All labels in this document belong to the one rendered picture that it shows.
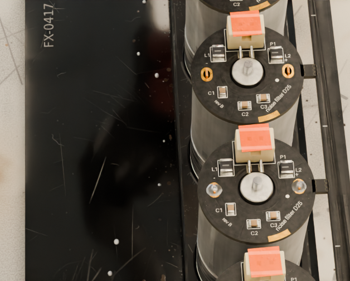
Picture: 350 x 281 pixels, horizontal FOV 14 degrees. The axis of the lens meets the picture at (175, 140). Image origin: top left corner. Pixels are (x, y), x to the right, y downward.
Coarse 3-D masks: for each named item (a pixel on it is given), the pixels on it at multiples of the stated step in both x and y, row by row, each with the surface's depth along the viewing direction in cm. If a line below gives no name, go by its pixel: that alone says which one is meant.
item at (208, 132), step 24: (240, 72) 31; (264, 72) 32; (288, 72) 31; (192, 96) 32; (192, 120) 33; (216, 120) 31; (288, 120) 32; (192, 144) 34; (216, 144) 32; (192, 168) 35
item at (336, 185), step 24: (312, 0) 32; (312, 24) 32; (312, 48) 32; (312, 72) 31; (336, 72) 31; (336, 96) 31; (336, 120) 31; (336, 144) 31; (336, 168) 30; (336, 192) 30; (336, 216) 30; (336, 240) 30; (336, 264) 29
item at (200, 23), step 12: (192, 0) 33; (192, 12) 33; (204, 12) 33; (216, 12) 32; (264, 12) 32; (276, 12) 33; (192, 24) 34; (204, 24) 33; (216, 24) 33; (264, 24) 33; (276, 24) 33; (192, 36) 34; (204, 36) 34; (192, 48) 35
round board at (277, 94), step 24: (216, 48) 31; (264, 48) 32; (288, 48) 32; (192, 72) 31; (216, 72) 31; (216, 96) 31; (240, 96) 31; (264, 96) 31; (288, 96) 31; (240, 120) 31; (264, 120) 31
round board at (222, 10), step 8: (200, 0) 32; (208, 0) 32; (216, 0) 32; (224, 0) 32; (232, 0) 32; (240, 0) 32; (248, 0) 32; (256, 0) 32; (264, 0) 32; (272, 0) 32; (216, 8) 32; (224, 8) 32; (232, 8) 32; (240, 8) 32; (248, 8) 32; (256, 8) 32; (264, 8) 32
